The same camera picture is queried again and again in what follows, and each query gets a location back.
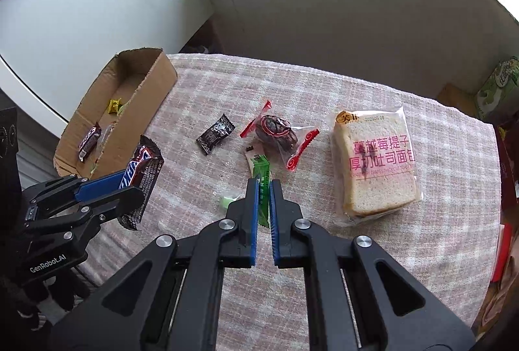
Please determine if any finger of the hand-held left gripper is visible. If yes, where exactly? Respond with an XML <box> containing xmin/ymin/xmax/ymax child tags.
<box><xmin>23</xmin><ymin>186</ymin><xmax>145</xmax><ymax>243</ymax></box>
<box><xmin>25</xmin><ymin>170</ymin><xmax>141</xmax><ymax>211</ymax></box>

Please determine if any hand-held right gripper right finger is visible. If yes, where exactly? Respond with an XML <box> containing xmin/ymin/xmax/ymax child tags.
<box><xmin>269</xmin><ymin>179</ymin><xmax>475</xmax><ymax>351</ymax></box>

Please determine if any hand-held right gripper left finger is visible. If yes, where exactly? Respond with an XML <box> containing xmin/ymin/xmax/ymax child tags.
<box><xmin>49</xmin><ymin>178</ymin><xmax>261</xmax><ymax>351</ymax></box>

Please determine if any large brown chocolate bar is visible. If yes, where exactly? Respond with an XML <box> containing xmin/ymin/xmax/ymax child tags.
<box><xmin>117</xmin><ymin>134</ymin><xmax>165</xmax><ymax>231</ymax></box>

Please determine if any small brown chocolate bar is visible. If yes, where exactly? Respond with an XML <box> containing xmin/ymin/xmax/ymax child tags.
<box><xmin>78</xmin><ymin>123</ymin><xmax>102</xmax><ymax>162</ymax></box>

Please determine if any green stick packet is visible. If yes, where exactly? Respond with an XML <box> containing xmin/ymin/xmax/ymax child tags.
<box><xmin>250</xmin><ymin>155</ymin><xmax>272</xmax><ymax>228</ymax></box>

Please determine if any red-edged clear snack packet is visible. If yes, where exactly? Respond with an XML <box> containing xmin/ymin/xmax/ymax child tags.
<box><xmin>240</xmin><ymin>100</ymin><xmax>320</xmax><ymax>172</ymax></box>

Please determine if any cardboard box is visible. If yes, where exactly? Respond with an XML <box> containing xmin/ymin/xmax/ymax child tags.
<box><xmin>53</xmin><ymin>47</ymin><xmax>179</xmax><ymax>178</ymax></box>

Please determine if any black candy wrapper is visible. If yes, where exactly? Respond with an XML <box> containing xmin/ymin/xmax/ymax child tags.
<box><xmin>197</xmin><ymin>113</ymin><xmax>236</xmax><ymax>155</ymax></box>

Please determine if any sliced bread packet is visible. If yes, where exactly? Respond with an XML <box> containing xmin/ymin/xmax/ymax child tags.
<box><xmin>332</xmin><ymin>106</ymin><xmax>424</xmax><ymax>226</ymax></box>

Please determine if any person's left hand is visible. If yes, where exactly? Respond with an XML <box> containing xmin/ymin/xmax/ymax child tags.
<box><xmin>0</xmin><ymin>272</ymin><xmax>93</xmax><ymax>337</ymax></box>

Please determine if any white ribbed shutter door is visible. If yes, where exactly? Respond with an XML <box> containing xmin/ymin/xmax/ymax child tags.
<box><xmin>16</xmin><ymin>128</ymin><xmax>71</xmax><ymax>190</ymax></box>

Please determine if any white cabinet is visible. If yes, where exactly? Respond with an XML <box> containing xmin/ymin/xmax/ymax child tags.
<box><xmin>0</xmin><ymin>0</ymin><xmax>215</xmax><ymax>125</ymax></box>

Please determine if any small brown carton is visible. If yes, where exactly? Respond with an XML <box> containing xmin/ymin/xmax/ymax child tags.
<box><xmin>436</xmin><ymin>83</ymin><xmax>480</xmax><ymax>117</ymax></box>

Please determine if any red box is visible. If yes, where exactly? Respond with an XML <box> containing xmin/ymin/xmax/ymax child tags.
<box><xmin>494</xmin><ymin>123</ymin><xmax>519</xmax><ymax>297</ymax></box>

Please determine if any green printed bag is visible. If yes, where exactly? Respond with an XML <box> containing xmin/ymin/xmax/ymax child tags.
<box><xmin>476</xmin><ymin>56</ymin><xmax>519</xmax><ymax>122</ymax></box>

